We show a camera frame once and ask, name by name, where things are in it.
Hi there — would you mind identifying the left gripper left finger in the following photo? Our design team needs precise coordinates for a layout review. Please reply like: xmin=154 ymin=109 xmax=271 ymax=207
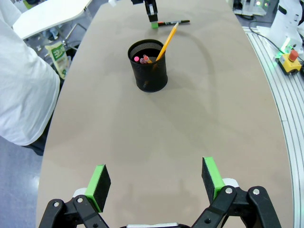
xmin=39 ymin=164 xmax=112 ymax=228

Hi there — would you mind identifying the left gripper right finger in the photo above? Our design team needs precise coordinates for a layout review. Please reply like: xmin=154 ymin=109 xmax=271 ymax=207
xmin=192 ymin=156 xmax=282 ymax=228

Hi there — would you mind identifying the black marker with red ends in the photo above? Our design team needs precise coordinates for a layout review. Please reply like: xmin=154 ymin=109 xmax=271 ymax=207
xmin=157 ymin=19 xmax=190 ymax=26

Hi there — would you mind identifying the black mesh pen holder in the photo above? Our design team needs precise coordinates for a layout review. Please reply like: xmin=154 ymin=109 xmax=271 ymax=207
xmin=127 ymin=39 xmax=169 ymax=93

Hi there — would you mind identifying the white side table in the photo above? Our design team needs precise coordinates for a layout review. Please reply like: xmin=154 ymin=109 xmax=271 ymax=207
xmin=12 ymin=0 xmax=93 ymax=48

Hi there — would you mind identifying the green printed plastic bag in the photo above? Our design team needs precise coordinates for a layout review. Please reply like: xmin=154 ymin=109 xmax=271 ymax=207
xmin=44 ymin=43 xmax=69 ymax=80

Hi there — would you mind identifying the background equipment with indicator lights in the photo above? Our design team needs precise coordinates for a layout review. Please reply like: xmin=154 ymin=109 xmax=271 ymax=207
xmin=232 ymin=0 xmax=280 ymax=17

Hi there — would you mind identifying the person in white coat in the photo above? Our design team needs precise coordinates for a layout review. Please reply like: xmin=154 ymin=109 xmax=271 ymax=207
xmin=0 ymin=0 xmax=61 ymax=147

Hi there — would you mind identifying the yellow emergency stop button box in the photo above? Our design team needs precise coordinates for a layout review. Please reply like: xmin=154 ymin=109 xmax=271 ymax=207
xmin=277 ymin=49 xmax=303 ymax=76

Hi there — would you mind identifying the aluminium rail platform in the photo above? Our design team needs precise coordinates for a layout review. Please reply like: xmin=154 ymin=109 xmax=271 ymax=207
xmin=242 ymin=25 xmax=304 ymax=228

